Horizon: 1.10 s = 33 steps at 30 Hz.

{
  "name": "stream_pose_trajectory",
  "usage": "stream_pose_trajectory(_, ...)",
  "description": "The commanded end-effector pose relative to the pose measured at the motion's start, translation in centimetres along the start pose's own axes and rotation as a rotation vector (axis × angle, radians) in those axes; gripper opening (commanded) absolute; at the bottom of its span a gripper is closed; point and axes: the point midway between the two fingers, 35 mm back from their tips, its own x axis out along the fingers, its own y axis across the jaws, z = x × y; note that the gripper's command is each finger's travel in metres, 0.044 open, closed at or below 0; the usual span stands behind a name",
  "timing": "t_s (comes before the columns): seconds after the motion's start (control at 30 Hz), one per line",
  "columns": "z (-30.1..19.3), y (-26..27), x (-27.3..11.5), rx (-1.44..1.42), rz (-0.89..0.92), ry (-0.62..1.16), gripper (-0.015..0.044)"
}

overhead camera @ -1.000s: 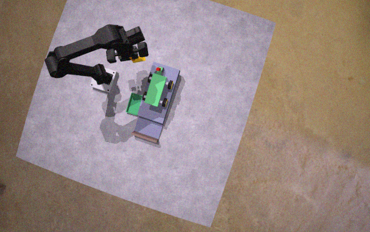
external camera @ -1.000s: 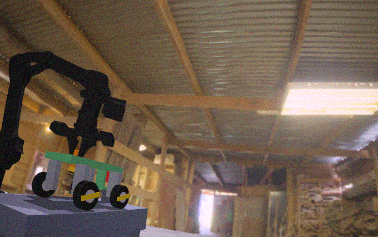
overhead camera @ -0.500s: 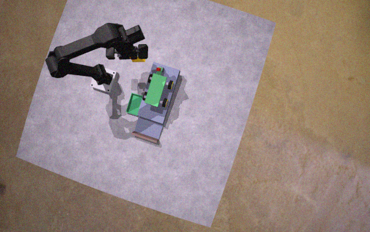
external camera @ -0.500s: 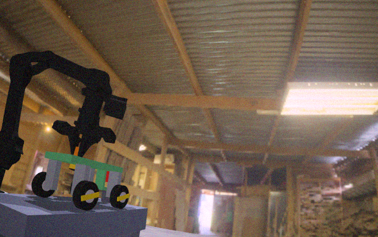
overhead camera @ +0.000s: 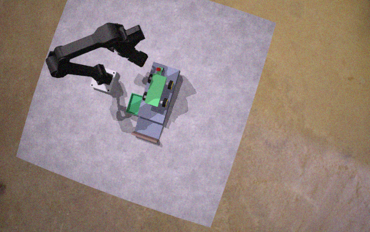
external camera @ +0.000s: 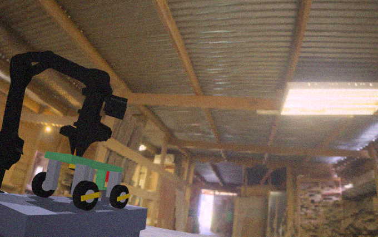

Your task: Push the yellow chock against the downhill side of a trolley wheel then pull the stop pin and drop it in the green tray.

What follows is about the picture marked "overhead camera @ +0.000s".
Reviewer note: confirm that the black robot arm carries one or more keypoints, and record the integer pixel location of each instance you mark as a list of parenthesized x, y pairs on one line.
[(107, 36)]

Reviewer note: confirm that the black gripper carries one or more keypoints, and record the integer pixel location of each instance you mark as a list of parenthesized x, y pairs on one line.
[(136, 57)]

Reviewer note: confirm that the small green trolley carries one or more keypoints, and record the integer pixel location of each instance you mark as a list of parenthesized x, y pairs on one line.
[(154, 93)]

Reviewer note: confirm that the green tray floor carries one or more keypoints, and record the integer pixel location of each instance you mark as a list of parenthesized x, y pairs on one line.
[(135, 104)]

